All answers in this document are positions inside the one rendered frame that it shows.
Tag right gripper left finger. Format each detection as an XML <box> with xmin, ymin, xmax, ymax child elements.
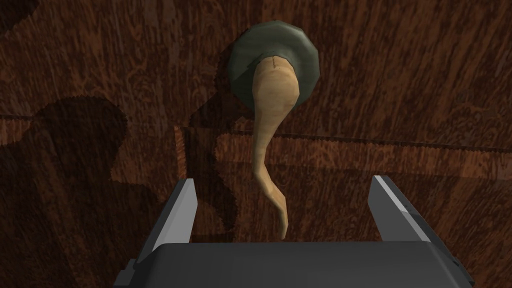
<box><xmin>137</xmin><ymin>178</ymin><xmax>199</xmax><ymax>264</ymax></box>

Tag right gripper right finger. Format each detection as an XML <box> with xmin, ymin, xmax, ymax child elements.
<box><xmin>367</xmin><ymin>175</ymin><xmax>445</xmax><ymax>251</ymax></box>

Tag brown wooden door leaf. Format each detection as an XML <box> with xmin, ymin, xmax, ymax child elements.
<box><xmin>0</xmin><ymin>0</ymin><xmax>512</xmax><ymax>288</ymax></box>

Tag tan and green door handle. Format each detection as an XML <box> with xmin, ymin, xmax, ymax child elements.
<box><xmin>227</xmin><ymin>20</ymin><xmax>321</xmax><ymax>241</ymax></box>

